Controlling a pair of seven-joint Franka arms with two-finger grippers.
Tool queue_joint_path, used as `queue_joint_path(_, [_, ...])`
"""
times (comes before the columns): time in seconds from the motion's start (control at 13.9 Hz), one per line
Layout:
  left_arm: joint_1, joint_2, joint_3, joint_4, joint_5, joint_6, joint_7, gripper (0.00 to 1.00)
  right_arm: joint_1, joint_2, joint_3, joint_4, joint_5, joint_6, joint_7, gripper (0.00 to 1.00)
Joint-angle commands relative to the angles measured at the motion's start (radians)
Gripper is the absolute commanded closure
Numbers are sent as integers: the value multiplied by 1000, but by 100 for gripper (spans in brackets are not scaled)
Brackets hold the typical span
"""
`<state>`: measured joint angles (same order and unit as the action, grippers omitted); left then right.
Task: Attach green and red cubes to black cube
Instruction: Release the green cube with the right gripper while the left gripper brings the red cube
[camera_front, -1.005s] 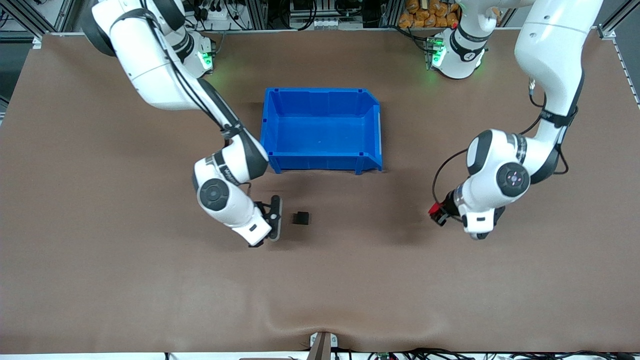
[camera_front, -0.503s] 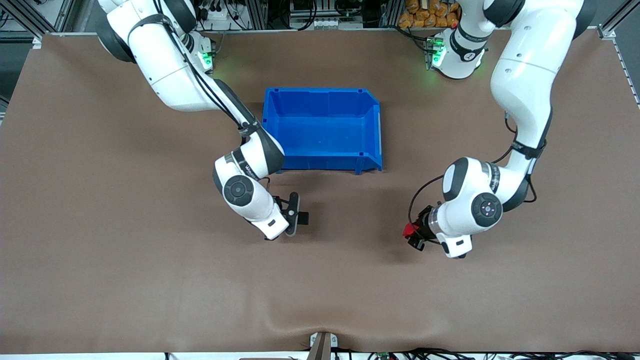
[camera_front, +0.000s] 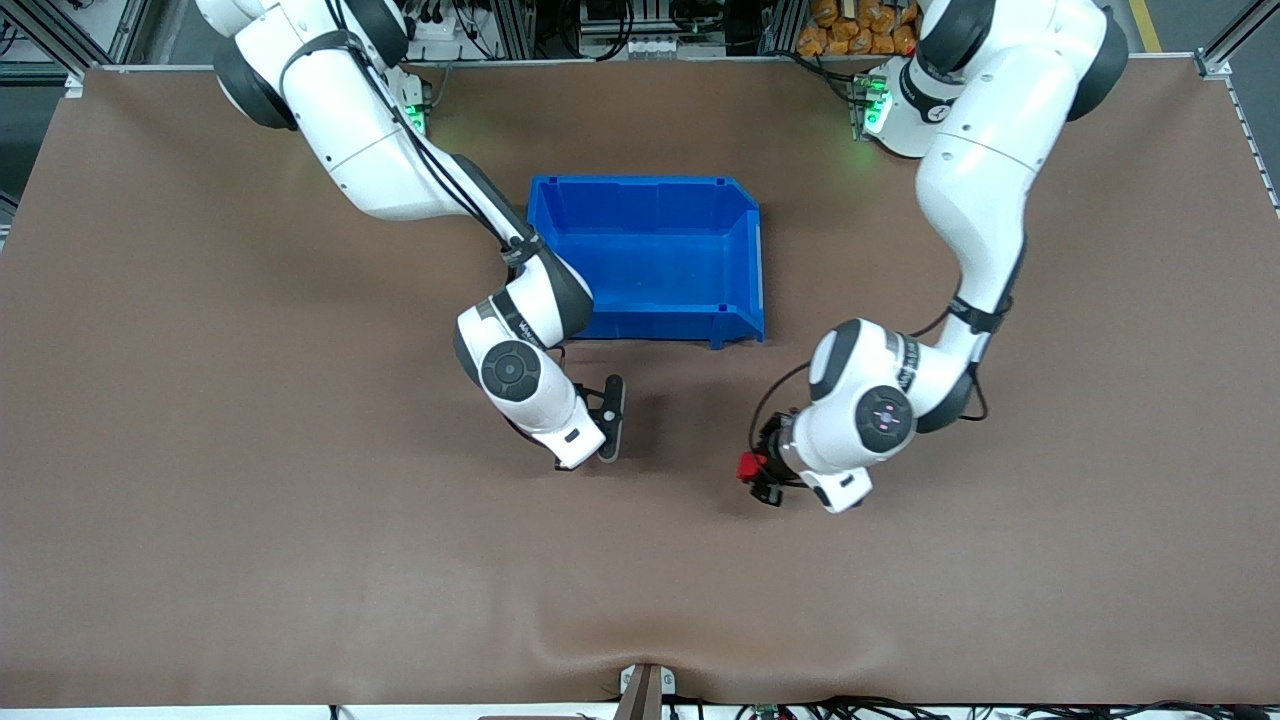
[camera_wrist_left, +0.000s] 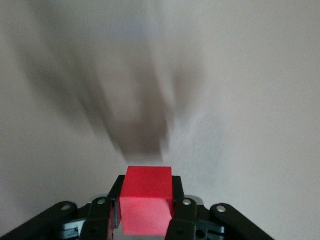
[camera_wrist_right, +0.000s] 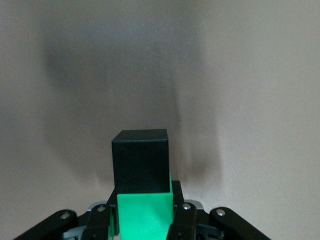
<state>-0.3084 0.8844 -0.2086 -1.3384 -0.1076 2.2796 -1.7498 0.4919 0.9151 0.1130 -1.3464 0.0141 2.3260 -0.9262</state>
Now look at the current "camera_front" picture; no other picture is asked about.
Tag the blue plastic storage bin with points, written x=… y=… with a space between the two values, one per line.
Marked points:
x=650 y=250

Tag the aluminium frame profile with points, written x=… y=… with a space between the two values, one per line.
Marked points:
x=50 y=30
x=1240 y=25

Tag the white power strip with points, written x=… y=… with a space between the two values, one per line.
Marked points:
x=440 y=38

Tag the bag of orange items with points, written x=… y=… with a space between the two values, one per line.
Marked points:
x=855 y=28

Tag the metal table corner bracket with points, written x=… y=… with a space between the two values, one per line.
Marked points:
x=74 y=83
x=1213 y=65

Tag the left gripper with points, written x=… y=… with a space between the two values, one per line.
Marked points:
x=771 y=437

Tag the small red cube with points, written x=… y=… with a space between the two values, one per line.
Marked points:
x=748 y=466

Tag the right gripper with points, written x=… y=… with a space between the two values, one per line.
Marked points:
x=557 y=463

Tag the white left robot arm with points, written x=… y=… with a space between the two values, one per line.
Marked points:
x=980 y=180

